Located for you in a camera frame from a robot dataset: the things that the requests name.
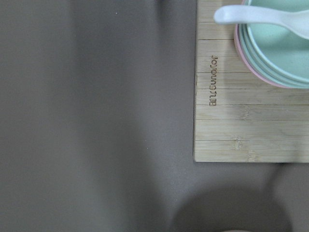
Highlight stacked green bowls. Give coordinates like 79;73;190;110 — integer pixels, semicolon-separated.
233;0;309;89

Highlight white ceramic spoon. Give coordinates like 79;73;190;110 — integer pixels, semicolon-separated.
213;5;309;39

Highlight bamboo cutting board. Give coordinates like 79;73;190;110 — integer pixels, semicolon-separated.
193;0;309;163

